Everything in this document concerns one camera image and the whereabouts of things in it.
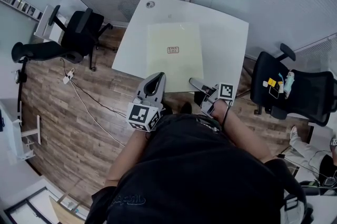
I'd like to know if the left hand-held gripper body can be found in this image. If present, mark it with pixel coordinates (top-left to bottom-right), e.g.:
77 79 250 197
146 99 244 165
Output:
127 90 166 133

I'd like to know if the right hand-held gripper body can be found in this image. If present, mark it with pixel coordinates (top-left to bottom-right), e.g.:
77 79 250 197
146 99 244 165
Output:
200 82 235 116

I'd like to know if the pale yellow item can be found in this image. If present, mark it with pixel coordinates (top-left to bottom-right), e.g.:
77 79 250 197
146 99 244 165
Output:
147 22 204 93

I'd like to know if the person's left forearm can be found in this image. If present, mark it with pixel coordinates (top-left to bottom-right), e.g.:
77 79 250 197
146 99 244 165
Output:
104 129 148 187

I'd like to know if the person's right forearm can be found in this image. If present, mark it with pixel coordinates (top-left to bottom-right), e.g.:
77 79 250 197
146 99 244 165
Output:
211 100 275 163

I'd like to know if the teal and white item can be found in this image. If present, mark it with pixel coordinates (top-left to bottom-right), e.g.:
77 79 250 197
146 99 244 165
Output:
285 71 295 94

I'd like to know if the person's black shoe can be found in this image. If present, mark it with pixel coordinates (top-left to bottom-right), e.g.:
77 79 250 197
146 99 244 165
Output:
181 101 193 115

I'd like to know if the black phone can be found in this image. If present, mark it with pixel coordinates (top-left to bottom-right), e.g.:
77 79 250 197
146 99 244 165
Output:
269 85 281 100

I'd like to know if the white table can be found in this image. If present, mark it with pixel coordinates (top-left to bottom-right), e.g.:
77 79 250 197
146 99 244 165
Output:
111 0 250 99

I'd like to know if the white power strip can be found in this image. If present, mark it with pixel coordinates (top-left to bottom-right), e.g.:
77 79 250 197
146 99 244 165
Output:
62 67 76 85

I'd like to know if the person's black shirt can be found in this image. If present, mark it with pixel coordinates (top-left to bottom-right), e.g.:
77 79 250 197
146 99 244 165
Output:
85 112 290 224

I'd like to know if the black office chair with armrests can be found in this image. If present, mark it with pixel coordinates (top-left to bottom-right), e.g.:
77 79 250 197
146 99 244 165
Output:
48 5 114 71

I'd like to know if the black mesh office chair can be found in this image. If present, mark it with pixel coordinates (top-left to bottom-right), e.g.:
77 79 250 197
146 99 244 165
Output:
249 43 337 128

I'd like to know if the black chair with headrest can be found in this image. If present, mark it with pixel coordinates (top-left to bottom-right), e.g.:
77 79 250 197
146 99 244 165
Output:
11 41 83 64

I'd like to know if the white cabinet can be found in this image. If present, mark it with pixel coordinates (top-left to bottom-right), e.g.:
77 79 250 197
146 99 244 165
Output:
33 5 70 43

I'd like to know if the black floor stand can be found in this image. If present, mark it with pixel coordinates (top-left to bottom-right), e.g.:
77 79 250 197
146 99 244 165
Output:
14 58 28 121

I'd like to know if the light wooden cabinet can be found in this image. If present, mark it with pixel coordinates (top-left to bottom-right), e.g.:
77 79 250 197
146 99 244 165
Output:
48 195 89 224

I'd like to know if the white side desk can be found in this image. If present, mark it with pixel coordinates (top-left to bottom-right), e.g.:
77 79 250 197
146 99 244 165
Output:
0 98 42 166

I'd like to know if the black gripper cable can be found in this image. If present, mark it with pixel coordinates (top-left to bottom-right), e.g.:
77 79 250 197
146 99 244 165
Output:
221 100 234 130

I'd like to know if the white cable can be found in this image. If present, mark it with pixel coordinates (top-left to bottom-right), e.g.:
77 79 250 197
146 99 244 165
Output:
68 80 126 148

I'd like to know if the black floor cable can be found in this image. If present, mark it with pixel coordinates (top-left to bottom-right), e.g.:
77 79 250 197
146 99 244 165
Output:
59 57 127 117

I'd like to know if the wall shelf with books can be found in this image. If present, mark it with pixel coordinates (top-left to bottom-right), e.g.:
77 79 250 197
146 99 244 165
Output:
0 0 44 21

